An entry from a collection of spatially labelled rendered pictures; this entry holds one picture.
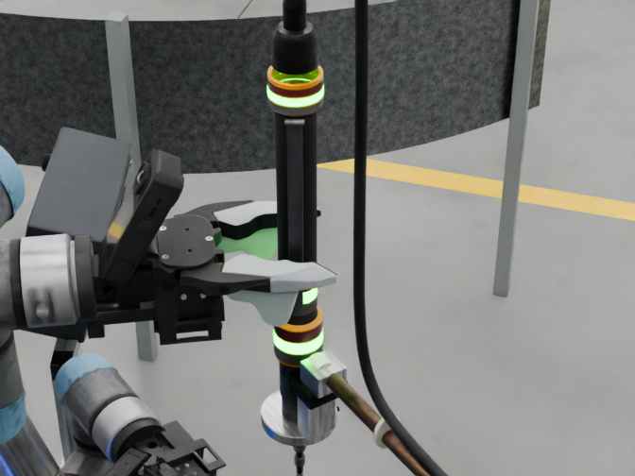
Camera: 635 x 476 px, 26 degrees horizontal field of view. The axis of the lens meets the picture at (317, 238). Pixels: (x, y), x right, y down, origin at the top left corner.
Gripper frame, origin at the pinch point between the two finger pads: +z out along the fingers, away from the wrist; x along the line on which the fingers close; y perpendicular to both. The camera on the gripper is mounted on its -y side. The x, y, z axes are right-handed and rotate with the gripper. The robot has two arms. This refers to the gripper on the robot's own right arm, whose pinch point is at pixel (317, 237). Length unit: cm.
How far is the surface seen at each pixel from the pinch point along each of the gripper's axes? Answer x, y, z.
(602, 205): -229, 166, 119
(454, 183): -246, 166, 78
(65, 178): -75, 41, -25
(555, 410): -145, 166, 80
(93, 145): -84, 42, -21
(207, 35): -179, 75, 2
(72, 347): -61, 60, -26
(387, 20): -182, 75, 43
